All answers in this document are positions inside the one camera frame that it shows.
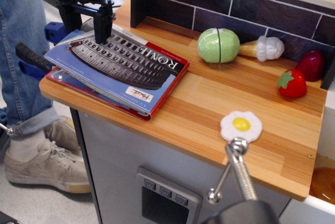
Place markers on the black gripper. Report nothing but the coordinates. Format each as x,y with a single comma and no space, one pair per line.
101,10

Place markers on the grey toy kitchen cabinet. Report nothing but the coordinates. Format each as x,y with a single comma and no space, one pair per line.
113,154

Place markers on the near beige sneaker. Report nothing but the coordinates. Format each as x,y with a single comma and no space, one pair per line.
52,166

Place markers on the grey oven control panel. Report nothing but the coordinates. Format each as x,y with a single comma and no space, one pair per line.
163,201

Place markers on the small metal clamp knob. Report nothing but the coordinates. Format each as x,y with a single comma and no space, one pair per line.
9,131

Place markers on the metal clamp screw handle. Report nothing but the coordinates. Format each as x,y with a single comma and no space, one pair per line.
235,150

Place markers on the Rome picture book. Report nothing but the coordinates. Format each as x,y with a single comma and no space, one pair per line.
132,73

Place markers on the red toy strawberry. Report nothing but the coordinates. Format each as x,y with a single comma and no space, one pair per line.
292,83

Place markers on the far beige sneaker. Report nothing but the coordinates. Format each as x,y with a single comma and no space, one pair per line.
62,132

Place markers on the toy fried egg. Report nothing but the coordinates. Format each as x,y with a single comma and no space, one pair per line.
238,124

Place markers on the toy ice cream cone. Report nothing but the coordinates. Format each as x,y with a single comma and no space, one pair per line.
265,48

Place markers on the green toy cabbage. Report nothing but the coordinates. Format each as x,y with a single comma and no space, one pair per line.
218,45

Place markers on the blue black bar clamp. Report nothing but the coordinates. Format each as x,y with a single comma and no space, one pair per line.
34,65

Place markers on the blue jeans leg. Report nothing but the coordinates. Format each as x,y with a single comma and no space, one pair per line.
22,39

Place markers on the dark red toy fruit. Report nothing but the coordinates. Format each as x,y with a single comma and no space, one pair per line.
311,65

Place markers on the beige sneaker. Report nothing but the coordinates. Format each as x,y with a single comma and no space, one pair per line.
62,132
52,166

